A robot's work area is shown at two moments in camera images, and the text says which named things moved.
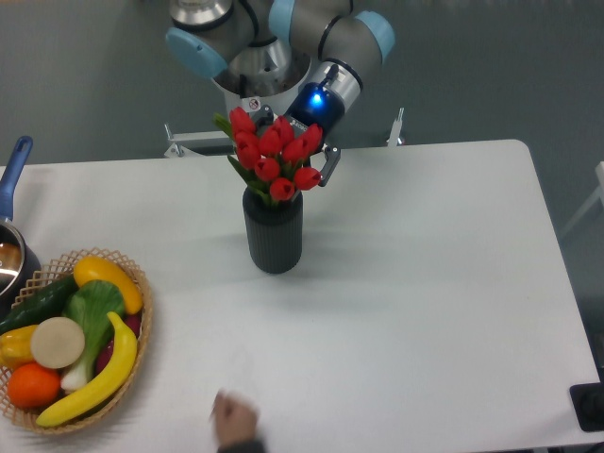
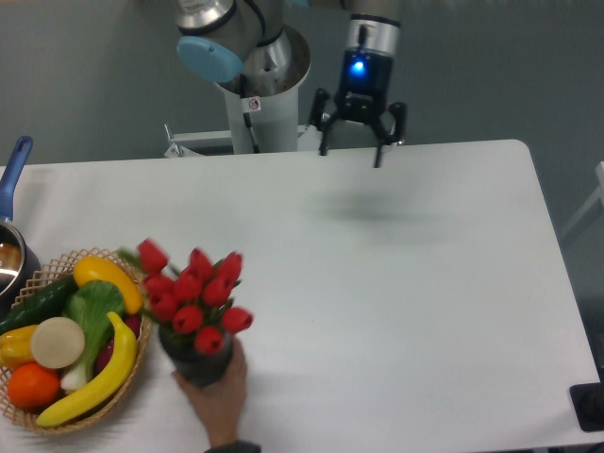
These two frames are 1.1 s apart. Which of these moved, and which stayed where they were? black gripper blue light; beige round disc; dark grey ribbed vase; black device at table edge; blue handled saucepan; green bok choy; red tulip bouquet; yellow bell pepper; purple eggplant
Moved: dark grey ribbed vase; red tulip bouquet; black gripper blue light
Stayed: yellow bell pepper; beige round disc; purple eggplant; black device at table edge; green bok choy; blue handled saucepan
